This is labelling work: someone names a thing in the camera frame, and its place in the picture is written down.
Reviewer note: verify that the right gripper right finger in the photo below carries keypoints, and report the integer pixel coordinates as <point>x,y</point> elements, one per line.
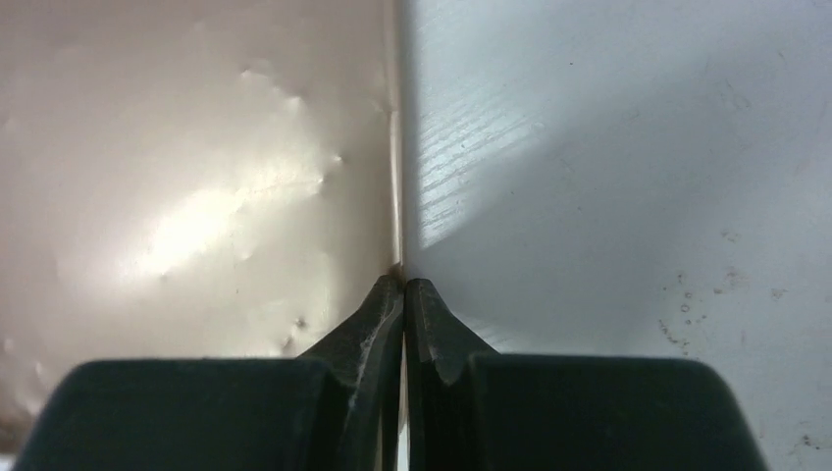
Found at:
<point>471,407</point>

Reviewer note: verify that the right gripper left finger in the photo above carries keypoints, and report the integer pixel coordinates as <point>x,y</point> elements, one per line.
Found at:
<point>333,407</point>

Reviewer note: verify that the brown box lid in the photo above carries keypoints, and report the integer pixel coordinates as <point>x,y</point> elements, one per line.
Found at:
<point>188,179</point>

